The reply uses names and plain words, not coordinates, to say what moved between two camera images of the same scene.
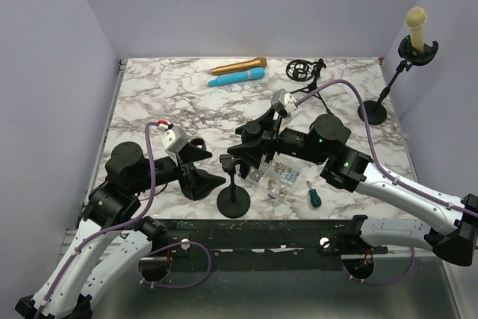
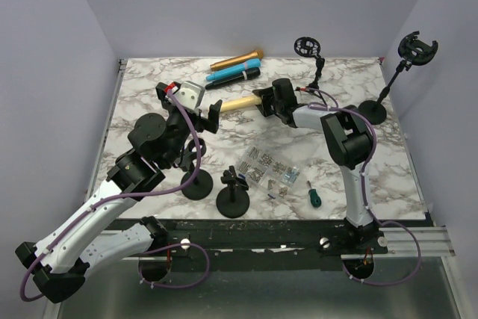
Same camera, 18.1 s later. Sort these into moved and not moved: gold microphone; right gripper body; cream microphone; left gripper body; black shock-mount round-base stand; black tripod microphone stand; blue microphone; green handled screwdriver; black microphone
Moved: blue microphone; gold microphone; black tripod microphone stand; cream microphone; right gripper body; left gripper body; black microphone
Not moved: black shock-mount round-base stand; green handled screwdriver
